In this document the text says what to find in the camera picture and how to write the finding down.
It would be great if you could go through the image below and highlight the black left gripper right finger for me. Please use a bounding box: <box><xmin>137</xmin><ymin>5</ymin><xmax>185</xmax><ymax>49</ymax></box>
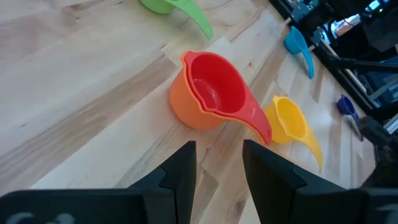
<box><xmin>242</xmin><ymin>139</ymin><xmax>348</xmax><ymax>224</ymax></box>

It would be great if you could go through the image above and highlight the red measuring cup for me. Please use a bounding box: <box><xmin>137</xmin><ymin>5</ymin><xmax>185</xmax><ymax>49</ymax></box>
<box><xmin>185</xmin><ymin>51</ymin><xmax>273</xmax><ymax>146</ymax></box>

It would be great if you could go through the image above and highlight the teal measuring cup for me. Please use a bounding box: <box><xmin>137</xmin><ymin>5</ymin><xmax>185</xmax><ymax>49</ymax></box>
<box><xmin>283</xmin><ymin>26</ymin><xmax>315</xmax><ymax>80</ymax></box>

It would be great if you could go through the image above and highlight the black aluminium table frame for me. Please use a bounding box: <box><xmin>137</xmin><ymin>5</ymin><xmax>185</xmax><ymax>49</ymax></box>
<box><xmin>269</xmin><ymin>0</ymin><xmax>398</xmax><ymax>138</ymax></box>

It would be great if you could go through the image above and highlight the orange measuring cup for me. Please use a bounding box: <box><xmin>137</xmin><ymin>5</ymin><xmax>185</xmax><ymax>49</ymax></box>
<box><xmin>169</xmin><ymin>50</ymin><xmax>271</xmax><ymax>146</ymax></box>

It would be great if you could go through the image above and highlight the yellow measuring cup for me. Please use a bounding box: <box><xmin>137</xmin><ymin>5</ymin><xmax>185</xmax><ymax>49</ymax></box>
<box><xmin>263</xmin><ymin>95</ymin><xmax>324</xmax><ymax>172</ymax></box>

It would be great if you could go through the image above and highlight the green measuring cup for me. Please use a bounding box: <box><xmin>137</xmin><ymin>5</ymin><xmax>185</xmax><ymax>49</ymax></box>
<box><xmin>139</xmin><ymin>0</ymin><xmax>215</xmax><ymax>40</ymax></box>

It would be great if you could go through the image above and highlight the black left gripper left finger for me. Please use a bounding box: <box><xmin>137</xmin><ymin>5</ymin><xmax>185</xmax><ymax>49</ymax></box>
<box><xmin>127</xmin><ymin>141</ymin><xmax>197</xmax><ymax>224</ymax></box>

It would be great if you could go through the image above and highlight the small navy measuring cup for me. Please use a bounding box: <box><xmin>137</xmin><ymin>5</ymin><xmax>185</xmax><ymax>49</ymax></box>
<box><xmin>336</xmin><ymin>94</ymin><xmax>364</xmax><ymax>142</ymax></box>

